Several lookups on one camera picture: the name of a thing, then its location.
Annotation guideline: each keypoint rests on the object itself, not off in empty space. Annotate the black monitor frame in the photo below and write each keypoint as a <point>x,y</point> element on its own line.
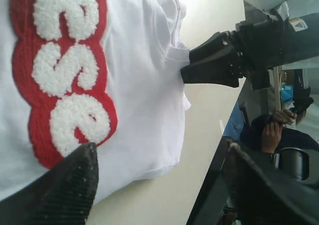
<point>213,195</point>

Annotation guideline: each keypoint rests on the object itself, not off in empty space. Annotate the person hand in background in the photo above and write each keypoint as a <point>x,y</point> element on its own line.
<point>272,133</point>

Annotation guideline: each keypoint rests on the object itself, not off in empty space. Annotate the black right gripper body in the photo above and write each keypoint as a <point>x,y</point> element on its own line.
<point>264,45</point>

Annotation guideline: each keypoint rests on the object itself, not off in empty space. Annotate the black mug in background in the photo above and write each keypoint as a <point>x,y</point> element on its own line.
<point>293,161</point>

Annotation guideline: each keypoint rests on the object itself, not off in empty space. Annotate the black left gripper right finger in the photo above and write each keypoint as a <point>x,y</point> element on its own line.
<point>264,195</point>

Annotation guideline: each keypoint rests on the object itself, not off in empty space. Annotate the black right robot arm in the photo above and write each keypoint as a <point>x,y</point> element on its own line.
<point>304,41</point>

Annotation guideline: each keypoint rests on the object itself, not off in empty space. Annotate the white t-shirt red lettering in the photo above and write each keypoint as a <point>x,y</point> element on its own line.
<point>101,71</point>

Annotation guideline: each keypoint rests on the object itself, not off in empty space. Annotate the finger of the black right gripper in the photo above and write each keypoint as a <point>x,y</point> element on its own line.
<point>222,70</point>
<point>216,43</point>

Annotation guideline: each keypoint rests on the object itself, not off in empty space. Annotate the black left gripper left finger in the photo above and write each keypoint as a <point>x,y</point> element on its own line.
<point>62,196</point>

